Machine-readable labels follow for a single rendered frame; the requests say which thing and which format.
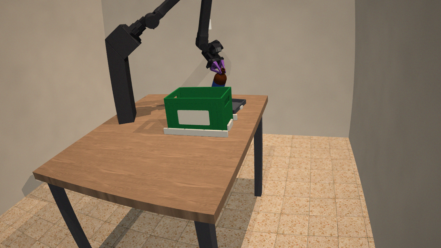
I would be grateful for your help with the brown bottle with blue label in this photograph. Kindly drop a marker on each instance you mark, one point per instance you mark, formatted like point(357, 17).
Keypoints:
point(219, 79)

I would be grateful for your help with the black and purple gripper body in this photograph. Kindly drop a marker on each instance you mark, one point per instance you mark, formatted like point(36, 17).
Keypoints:
point(210, 61)

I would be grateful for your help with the green plastic crate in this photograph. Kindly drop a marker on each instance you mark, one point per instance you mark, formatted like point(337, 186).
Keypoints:
point(206, 108)

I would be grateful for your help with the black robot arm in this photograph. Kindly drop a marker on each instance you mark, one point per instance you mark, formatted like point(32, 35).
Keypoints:
point(151, 20)

